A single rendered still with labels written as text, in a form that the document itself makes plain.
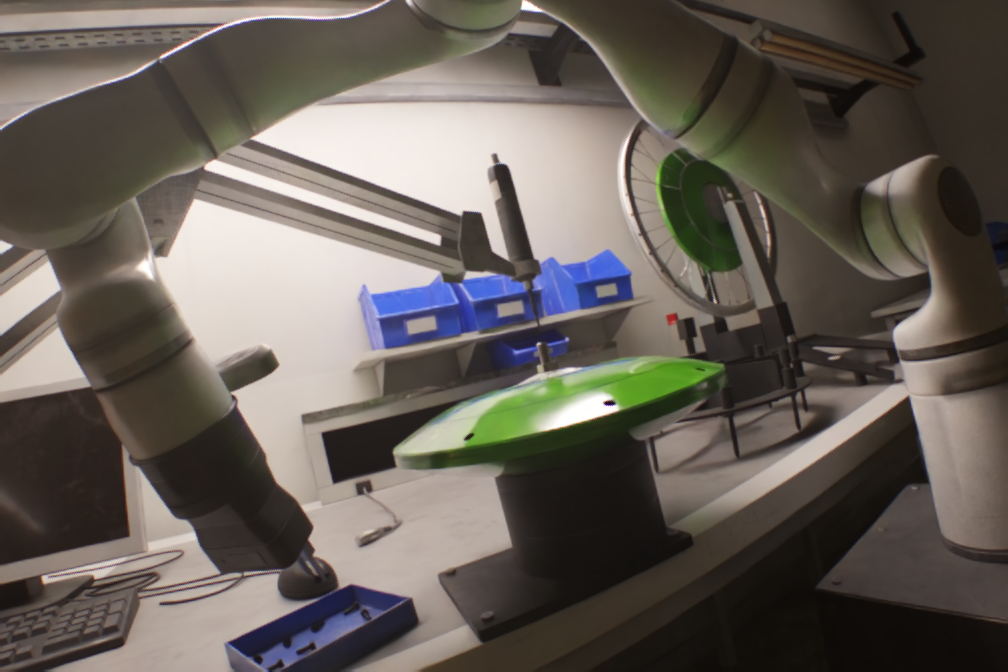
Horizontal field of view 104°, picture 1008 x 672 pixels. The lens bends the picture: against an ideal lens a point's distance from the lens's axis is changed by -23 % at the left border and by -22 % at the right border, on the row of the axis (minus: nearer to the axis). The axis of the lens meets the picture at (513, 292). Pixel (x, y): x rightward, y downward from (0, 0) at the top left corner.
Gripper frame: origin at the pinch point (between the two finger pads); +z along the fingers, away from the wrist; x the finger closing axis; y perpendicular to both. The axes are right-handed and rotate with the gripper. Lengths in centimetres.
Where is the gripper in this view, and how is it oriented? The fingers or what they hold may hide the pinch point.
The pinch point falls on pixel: (320, 579)
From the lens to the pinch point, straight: 47.2
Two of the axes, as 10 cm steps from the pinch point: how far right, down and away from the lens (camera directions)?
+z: 3.1, 9.0, 3.1
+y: -0.7, 3.5, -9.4
